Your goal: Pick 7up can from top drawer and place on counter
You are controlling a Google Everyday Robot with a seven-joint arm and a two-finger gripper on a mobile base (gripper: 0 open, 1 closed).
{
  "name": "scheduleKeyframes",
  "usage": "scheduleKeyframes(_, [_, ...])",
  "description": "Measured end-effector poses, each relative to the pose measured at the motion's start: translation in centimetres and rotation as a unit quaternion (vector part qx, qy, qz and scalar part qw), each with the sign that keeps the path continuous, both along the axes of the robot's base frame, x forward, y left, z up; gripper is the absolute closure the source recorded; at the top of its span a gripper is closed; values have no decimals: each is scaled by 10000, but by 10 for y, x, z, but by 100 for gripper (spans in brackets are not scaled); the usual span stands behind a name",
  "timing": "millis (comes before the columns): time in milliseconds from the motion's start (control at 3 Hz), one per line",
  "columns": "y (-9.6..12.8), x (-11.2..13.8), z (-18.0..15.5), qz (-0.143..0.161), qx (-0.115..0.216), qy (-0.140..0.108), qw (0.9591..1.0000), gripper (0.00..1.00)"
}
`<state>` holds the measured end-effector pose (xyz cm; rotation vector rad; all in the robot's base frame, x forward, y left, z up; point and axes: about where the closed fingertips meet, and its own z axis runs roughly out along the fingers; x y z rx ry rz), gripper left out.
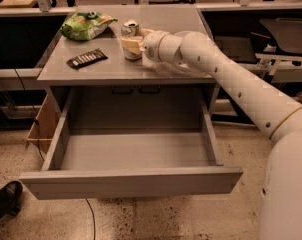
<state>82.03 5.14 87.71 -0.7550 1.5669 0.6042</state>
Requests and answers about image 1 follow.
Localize black shoe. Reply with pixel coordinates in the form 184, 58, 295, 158
0, 181, 23, 219

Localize dark tray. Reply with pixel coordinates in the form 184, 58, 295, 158
215, 36, 257, 64

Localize black snack bar wrapper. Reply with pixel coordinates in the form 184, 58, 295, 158
66, 49, 107, 70

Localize wooden box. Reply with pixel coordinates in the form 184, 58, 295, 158
26, 96, 58, 153

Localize green white 7up can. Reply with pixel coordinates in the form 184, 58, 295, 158
121, 20, 142, 60

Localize grey open top drawer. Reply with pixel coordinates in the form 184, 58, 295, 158
20, 86, 243, 199

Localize white ceramic bowl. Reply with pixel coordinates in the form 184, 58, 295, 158
173, 31, 195, 38

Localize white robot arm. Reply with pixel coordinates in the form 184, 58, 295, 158
121, 30, 302, 240

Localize green chip bag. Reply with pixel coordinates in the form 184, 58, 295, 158
60, 11, 117, 41

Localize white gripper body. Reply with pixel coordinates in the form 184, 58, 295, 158
143, 31, 168, 62

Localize grey counter cabinet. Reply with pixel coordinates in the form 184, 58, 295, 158
38, 5, 213, 105

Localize black floor cable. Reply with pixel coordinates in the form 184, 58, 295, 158
85, 198, 97, 240

